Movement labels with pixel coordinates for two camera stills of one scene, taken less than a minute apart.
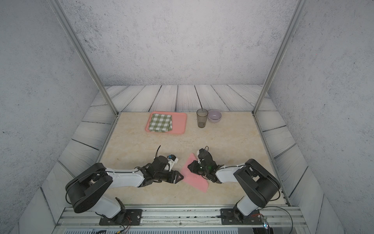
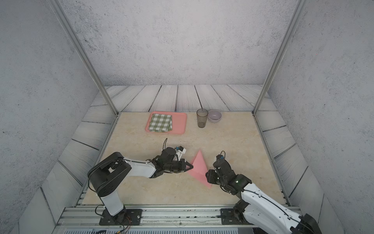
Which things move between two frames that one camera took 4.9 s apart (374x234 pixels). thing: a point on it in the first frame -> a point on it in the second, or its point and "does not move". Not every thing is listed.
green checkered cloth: [160, 123] does not move
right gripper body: [202, 171] -> [214, 177]
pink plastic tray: [178, 122] does not move
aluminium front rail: [182, 220] does not move
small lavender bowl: [214, 115] does not move
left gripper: [175, 175] -> [183, 165]
